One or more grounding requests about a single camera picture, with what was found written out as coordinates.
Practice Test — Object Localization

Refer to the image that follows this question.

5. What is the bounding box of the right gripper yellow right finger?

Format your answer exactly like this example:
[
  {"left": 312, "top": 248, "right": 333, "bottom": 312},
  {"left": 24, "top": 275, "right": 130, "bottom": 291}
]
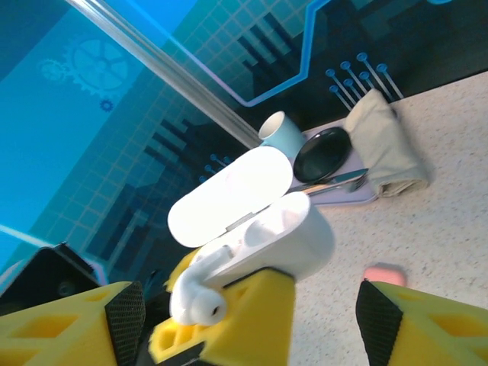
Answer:
[{"left": 355, "top": 279, "right": 488, "bottom": 366}]

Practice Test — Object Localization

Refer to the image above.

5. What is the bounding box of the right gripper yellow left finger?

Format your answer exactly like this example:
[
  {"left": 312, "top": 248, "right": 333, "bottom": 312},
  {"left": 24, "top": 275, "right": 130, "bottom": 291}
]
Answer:
[{"left": 0, "top": 281, "right": 147, "bottom": 366}]

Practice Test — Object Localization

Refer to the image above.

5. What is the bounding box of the white wireless earbud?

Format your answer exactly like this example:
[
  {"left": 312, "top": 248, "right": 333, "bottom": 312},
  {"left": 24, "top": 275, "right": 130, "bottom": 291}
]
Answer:
[{"left": 169, "top": 246, "right": 234, "bottom": 328}]

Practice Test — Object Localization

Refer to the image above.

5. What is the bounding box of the pink eraser block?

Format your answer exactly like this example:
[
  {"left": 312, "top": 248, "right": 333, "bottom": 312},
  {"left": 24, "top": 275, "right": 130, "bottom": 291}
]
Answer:
[{"left": 364, "top": 262, "right": 408, "bottom": 287}]

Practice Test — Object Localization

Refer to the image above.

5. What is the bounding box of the white earbud charging case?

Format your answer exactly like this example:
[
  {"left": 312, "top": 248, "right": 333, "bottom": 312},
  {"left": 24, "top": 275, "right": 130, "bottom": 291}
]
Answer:
[{"left": 167, "top": 146, "right": 337, "bottom": 285}]

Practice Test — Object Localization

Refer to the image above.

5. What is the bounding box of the light wooden chopstick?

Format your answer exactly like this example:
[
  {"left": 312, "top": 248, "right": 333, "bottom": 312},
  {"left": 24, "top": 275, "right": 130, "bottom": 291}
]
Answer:
[
  {"left": 290, "top": 183, "right": 337, "bottom": 194},
  {"left": 289, "top": 181, "right": 336, "bottom": 193}
]

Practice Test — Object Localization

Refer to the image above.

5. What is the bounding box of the lilac serving tray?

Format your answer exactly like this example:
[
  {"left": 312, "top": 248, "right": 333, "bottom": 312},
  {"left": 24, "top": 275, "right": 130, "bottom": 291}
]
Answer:
[{"left": 285, "top": 127, "right": 378, "bottom": 207}]

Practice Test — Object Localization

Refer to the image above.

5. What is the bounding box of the steel fork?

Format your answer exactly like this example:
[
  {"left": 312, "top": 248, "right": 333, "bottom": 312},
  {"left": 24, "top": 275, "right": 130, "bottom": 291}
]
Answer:
[{"left": 304, "top": 175, "right": 369, "bottom": 197}]

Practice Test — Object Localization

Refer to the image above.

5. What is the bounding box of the light blue mug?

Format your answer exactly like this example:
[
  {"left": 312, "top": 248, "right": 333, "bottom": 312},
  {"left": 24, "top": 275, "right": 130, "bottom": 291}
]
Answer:
[{"left": 258, "top": 111, "right": 307, "bottom": 159}]

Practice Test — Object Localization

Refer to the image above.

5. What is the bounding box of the steel table knife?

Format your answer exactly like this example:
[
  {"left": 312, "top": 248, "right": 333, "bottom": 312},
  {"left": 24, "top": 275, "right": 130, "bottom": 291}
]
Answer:
[{"left": 327, "top": 167, "right": 370, "bottom": 186}]

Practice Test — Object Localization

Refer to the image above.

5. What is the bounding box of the black round plate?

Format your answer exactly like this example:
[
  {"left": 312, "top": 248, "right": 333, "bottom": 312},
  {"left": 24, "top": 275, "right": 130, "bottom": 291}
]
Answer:
[{"left": 293, "top": 127, "right": 352, "bottom": 184}]

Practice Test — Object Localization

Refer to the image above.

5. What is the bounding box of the beige folded cloth napkin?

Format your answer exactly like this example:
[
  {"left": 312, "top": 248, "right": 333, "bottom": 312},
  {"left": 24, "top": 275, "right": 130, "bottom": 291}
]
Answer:
[{"left": 345, "top": 88, "right": 431, "bottom": 198}]

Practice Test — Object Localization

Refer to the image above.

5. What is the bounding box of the aluminium frame post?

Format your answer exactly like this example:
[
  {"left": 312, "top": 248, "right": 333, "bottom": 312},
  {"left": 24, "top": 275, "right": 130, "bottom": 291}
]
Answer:
[{"left": 66, "top": 0, "right": 265, "bottom": 148}]

